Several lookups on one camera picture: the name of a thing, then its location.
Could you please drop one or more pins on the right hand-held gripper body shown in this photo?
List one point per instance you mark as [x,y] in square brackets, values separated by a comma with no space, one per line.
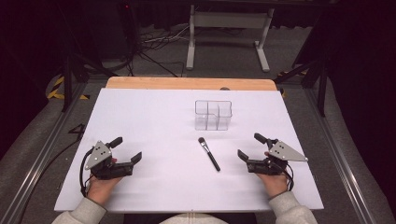
[285,153]

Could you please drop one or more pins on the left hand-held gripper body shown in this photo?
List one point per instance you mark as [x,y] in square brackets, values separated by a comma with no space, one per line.
[99,155]

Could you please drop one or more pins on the black makeup brush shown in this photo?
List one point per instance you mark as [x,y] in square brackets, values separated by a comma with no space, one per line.
[211,156]

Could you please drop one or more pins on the clear acrylic organizer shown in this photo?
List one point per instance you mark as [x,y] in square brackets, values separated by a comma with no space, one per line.
[213,115]

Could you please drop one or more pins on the person's right hand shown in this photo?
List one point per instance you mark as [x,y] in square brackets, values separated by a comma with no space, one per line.
[274,184]

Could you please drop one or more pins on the person's left hand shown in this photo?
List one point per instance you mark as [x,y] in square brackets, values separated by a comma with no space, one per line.
[100,189]

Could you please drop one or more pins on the white board sheet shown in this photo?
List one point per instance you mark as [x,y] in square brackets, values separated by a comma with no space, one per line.
[162,124]

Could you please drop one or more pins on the person's torso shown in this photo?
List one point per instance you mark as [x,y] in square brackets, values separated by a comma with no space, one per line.
[190,219]

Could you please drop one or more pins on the wooden table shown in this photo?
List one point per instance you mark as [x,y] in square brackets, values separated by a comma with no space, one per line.
[186,83]

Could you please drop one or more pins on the aluminium rail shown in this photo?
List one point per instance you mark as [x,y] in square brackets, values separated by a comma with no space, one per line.
[339,155]
[40,155]

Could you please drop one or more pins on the white metal table frame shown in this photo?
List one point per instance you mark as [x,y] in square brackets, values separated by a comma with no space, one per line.
[229,20]

